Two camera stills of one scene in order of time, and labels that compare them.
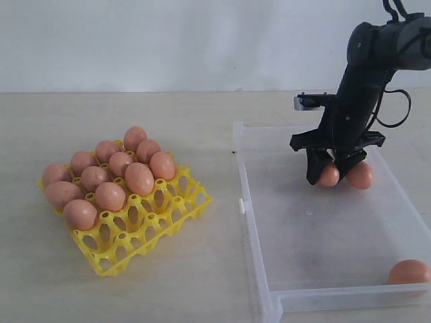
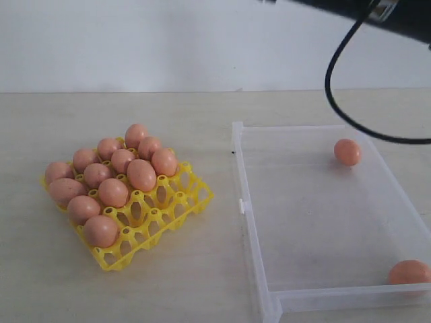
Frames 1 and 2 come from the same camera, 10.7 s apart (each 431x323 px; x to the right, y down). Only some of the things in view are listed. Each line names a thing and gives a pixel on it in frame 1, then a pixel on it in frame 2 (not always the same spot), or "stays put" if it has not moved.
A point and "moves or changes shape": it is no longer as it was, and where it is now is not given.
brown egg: [81, 160] stays put
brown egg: [330, 175] to [100, 231]
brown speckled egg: [117, 163] moves or changes shape
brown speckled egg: [146, 149] stays put
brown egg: [133, 136] stays put
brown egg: [409, 271] stays put
